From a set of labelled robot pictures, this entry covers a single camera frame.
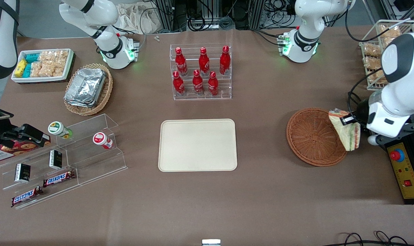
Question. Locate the clear bag fried snacks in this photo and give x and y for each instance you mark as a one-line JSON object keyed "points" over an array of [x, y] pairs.
{"points": [[371, 62], [390, 31], [372, 50], [376, 77]]}

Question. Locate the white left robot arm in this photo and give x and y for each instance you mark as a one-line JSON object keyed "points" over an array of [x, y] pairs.
{"points": [[302, 44]]}

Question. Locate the round brown wicker basket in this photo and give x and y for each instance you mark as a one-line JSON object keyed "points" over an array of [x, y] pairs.
{"points": [[313, 138]]}

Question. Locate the clear acrylic stepped shelf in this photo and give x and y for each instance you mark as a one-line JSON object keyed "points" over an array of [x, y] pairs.
{"points": [[91, 160]]}

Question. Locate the aluminium frame rack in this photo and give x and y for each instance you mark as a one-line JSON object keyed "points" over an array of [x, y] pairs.
{"points": [[167, 15]]}

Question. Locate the yellow snack packet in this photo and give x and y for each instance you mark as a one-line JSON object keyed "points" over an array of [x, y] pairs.
{"points": [[20, 67]]}

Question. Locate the teal snack packet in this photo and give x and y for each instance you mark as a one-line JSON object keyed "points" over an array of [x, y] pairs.
{"points": [[32, 57], [27, 70]]}

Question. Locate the clear acrylic bottle rack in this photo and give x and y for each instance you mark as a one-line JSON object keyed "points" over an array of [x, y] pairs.
{"points": [[224, 87]]}

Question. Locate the yellow emergency stop box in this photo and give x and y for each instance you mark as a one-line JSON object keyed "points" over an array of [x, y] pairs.
{"points": [[406, 171]]}

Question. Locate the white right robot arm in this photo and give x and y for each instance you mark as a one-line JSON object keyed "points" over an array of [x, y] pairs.
{"points": [[111, 51]]}

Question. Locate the green lid yogurt bottle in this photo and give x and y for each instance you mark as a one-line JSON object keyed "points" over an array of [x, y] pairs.
{"points": [[58, 129]]}

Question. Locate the beige plastic tray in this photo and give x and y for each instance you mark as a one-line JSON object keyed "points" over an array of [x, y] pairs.
{"points": [[197, 145]]}

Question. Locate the triangular sandwich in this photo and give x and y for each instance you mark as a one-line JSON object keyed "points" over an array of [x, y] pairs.
{"points": [[347, 135]]}

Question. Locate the stacked aluminium foil trays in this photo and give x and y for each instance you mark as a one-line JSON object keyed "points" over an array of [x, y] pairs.
{"points": [[85, 87]]}

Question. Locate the red cookie box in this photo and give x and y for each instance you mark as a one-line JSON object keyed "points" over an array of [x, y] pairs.
{"points": [[26, 147]]}

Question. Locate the red lid yogurt bottle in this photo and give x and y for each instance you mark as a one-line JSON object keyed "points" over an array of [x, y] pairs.
{"points": [[101, 139]]}

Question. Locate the red cola bottle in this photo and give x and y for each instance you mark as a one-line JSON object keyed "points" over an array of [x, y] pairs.
{"points": [[180, 63], [224, 61], [198, 84], [212, 84], [178, 84], [204, 63]]}

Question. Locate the oval light wicker basket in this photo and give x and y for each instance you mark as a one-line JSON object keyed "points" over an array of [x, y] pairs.
{"points": [[106, 94]]}

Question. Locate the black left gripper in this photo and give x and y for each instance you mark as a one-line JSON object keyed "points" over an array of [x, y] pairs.
{"points": [[362, 113]]}

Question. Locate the small black box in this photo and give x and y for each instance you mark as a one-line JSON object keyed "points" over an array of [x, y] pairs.
{"points": [[55, 159], [22, 172]]}

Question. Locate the Snickers chocolate bar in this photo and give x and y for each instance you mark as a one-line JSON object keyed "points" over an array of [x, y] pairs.
{"points": [[25, 196], [58, 178]]}

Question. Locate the clear bag rice crackers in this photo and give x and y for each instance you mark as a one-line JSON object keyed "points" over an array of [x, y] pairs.
{"points": [[61, 59], [39, 69], [46, 56]]}

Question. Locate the white rectangular snack tray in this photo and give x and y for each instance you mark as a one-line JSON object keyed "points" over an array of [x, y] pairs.
{"points": [[15, 79]]}

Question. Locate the white crumpled cloth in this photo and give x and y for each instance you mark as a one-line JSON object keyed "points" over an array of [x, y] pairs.
{"points": [[138, 18]]}

